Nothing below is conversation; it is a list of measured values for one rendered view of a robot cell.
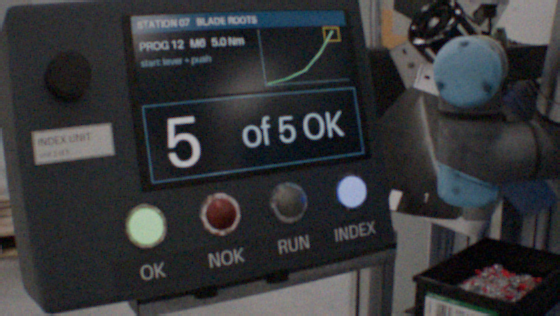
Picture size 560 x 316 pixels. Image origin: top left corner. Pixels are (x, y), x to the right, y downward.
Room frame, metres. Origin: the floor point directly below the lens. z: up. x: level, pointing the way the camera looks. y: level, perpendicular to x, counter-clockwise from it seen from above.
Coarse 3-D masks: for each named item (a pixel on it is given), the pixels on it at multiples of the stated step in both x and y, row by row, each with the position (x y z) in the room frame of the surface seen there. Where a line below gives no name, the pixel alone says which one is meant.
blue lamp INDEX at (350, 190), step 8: (344, 176) 0.46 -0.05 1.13; (352, 176) 0.46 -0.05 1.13; (336, 184) 0.45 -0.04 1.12; (344, 184) 0.45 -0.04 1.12; (352, 184) 0.45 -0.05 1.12; (360, 184) 0.45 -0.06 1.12; (336, 192) 0.45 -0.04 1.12; (344, 192) 0.45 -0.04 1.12; (352, 192) 0.45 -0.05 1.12; (360, 192) 0.45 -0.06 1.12; (336, 200) 0.45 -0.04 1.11; (344, 200) 0.45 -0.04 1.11; (352, 200) 0.45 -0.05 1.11; (360, 200) 0.45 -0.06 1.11; (344, 208) 0.45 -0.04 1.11; (352, 208) 0.45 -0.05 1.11
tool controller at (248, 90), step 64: (128, 0) 0.42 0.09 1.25; (192, 0) 0.44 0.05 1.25; (256, 0) 0.46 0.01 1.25; (320, 0) 0.49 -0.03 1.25; (0, 64) 0.43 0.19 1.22; (64, 64) 0.38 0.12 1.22; (128, 64) 0.41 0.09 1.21; (192, 64) 0.43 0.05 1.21; (256, 64) 0.45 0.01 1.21; (320, 64) 0.47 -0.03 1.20; (64, 128) 0.38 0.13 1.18; (128, 128) 0.40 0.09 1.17; (256, 128) 0.44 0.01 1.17; (320, 128) 0.46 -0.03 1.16; (64, 192) 0.37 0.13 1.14; (128, 192) 0.39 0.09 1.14; (192, 192) 0.41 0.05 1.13; (256, 192) 0.43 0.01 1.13; (320, 192) 0.45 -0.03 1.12; (384, 192) 0.47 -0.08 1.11; (64, 256) 0.36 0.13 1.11; (128, 256) 0.38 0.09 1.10; (192, 256) 0.39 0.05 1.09; (256, 256) 0.41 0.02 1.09; (320, 256) 0.44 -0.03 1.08
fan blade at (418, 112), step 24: (408, 96) 1.14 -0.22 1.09; (432, 96) 1.13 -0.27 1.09; (384, 120) 1.12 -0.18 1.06; (408, 120) 1.11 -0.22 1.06; (432, 120) 1.10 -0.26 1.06; (384, 144) 1.09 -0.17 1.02; (408, 144) 1.08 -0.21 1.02; (432, 144) 1.08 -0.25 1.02; (408, 168) 1.05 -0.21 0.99; (432, 168) 1.05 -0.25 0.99; (408, 192) 1.02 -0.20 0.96; (432, 216) 0.99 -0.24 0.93; (456, 216) 0.98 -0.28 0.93
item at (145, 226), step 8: (136, 208) 0.38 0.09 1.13; (144, 208) 0.39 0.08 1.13; (152, 208) 0.39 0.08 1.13; (128, 216) 0.38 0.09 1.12; (136, 216) 0.38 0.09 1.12; (144, 216) 0.38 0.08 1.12; (152, 216) 0.38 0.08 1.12; (160, 216) 0.39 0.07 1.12; (128, 224) 0.38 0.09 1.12; (136, 224) 0.38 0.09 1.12; (144, 224) 0.38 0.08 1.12; (152, 224) 0.38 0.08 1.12; (160, 224) 0.38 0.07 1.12; (128, 232) 0.38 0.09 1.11; (136, 232) 0.38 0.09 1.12; (144, 232) 0.38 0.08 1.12; (152, 232) 0.38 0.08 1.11; (160, 232) 0.38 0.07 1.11; (136, 240) 0.38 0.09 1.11; (144, 240) 0.38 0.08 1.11; (152, 240) 0.38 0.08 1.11; (160, 240) 0.38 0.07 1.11
